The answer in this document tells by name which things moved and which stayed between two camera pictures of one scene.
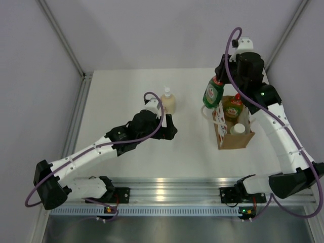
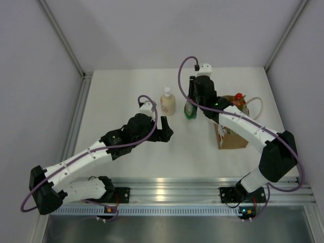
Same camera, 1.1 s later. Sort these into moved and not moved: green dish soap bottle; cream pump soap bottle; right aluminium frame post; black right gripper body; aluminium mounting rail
Moved: black right gripper body; green dish soap bottle
Not moved: aluminium mounting rail; right aluminium frame post; cream pump soap bottle
